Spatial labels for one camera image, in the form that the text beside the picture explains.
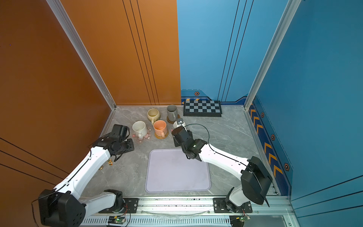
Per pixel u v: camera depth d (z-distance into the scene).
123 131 0.65
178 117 1.10
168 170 0.86
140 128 1.02
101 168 0.52
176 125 0.97
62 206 0.39
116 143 0.58
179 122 0.69
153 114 1.08
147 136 1.01
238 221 0.70
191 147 0.58
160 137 0.99
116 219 0.71
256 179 0.40
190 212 0.72
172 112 1.02
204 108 1.15
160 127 1.02
